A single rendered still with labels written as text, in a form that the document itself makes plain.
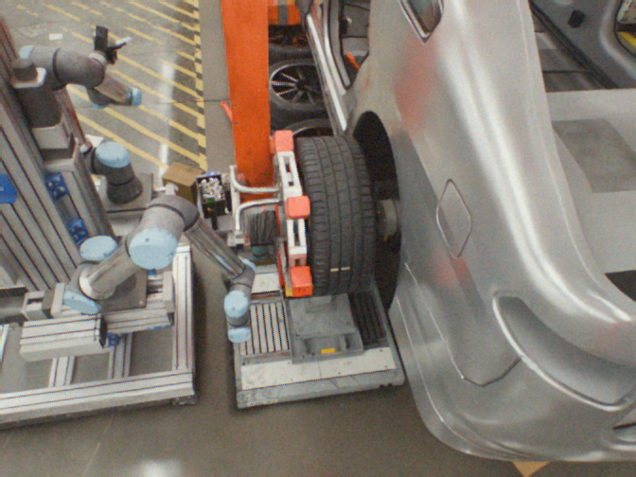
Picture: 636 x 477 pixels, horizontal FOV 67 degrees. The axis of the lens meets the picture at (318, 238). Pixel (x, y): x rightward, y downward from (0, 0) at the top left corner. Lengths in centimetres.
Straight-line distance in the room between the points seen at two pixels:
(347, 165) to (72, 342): 118
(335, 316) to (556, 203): 160
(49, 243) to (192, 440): 111
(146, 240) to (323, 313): 133
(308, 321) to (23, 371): 132
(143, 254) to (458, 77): 93
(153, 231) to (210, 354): 138
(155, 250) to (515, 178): 90
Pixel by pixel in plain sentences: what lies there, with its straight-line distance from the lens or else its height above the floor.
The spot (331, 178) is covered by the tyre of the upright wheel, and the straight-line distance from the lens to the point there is 174.
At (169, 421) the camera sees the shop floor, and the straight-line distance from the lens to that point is 254.
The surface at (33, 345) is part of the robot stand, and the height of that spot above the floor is 73.
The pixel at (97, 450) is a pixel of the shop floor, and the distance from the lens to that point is 259.
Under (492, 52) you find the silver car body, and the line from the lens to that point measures 132.
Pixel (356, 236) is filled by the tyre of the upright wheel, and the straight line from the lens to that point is 174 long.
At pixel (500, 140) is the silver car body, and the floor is 169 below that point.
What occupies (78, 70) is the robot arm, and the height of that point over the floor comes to 142.
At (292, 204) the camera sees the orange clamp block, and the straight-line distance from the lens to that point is 166.
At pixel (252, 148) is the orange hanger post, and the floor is 92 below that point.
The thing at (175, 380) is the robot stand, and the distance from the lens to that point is 236.
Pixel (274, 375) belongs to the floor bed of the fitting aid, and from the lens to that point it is 249.
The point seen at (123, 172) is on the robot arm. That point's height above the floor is 97.
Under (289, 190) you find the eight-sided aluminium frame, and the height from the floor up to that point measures 112.
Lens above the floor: 234
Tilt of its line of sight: 50 degrees down
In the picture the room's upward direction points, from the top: 5 degrees clockwise
